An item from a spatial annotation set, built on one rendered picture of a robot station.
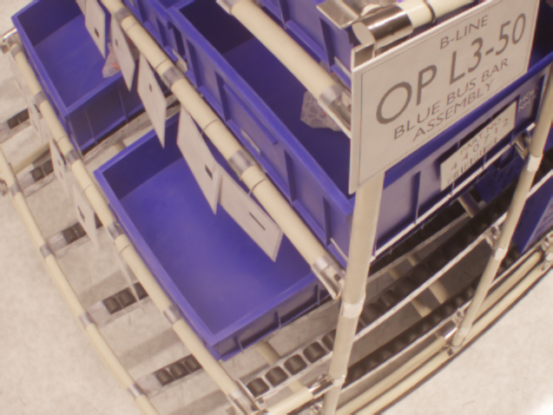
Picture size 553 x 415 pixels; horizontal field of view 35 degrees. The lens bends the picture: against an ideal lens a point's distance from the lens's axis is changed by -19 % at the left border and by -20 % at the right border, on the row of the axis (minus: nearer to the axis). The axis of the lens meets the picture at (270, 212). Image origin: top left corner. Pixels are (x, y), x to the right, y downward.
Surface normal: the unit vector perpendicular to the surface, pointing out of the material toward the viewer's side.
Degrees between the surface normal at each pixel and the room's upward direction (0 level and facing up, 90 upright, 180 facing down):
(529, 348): 0
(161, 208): 3
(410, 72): 90
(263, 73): 4
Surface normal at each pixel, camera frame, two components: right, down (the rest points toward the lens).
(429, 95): 0.57, 0.72
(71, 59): -0.05, -0.44
